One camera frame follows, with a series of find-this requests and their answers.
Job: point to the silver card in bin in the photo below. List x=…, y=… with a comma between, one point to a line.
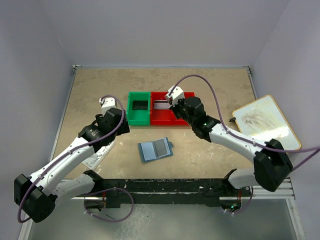
x=161, y=105

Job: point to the red bin middle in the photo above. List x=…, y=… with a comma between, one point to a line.
x=160, y=117

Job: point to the black card in bin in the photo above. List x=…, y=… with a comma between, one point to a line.
x=140, y=105

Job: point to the blue leather card holder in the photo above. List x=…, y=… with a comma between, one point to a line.
x=154, y=150

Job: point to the white plastic card packet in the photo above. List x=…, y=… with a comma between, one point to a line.
x=93, y=161

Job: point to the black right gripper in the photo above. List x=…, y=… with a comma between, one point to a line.
x=174, y=106

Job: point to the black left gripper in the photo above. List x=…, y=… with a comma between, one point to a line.
x=123, y=129

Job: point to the red bin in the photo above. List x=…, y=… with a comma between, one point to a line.
x=160, y=117
x=180, y=121

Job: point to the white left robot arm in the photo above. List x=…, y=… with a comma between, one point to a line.
x=40, y=192

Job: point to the red bin right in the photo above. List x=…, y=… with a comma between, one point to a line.
x=180, y=121

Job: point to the green bin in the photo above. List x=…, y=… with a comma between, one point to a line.
x=138, y=117

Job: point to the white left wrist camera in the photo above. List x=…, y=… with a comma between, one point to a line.
x=106, y=103

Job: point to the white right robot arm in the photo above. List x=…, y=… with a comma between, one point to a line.
x=271, y=165

